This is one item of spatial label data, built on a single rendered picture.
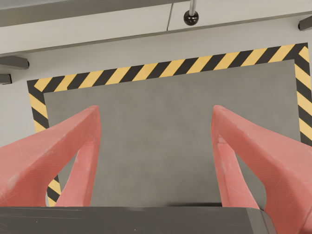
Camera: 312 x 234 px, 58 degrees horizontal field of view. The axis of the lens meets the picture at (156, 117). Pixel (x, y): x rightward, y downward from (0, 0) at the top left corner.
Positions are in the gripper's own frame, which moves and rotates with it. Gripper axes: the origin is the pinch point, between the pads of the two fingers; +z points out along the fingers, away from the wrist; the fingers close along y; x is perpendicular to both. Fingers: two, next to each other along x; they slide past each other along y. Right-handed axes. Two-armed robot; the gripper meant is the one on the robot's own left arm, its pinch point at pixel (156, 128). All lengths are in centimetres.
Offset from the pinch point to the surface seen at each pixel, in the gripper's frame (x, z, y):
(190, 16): -0.4, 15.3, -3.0
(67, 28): 11, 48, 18
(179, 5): 6.1, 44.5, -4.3
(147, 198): 92, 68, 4
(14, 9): 0.6, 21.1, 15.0
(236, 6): 8, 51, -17
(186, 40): 34, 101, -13
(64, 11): 1.6, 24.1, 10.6
